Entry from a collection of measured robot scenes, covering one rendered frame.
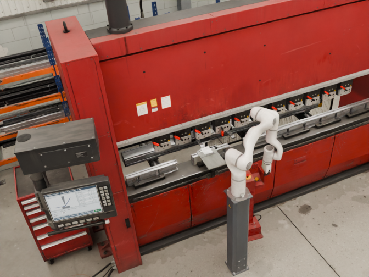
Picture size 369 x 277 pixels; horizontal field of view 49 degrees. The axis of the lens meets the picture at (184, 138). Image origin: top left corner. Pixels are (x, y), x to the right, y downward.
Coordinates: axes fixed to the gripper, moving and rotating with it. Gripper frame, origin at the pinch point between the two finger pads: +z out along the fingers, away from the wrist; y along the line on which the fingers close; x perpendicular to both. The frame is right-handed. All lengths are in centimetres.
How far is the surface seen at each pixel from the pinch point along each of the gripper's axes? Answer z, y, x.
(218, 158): -2.8, -28.9, -35.2
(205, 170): 10, -30, -48
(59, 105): 40, -227, -184
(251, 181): 18.3, -9.9, -8.2
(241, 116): -29, -49, -5
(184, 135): -29, -42, -63
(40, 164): -90, 23, -174
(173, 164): 2, -39, -76
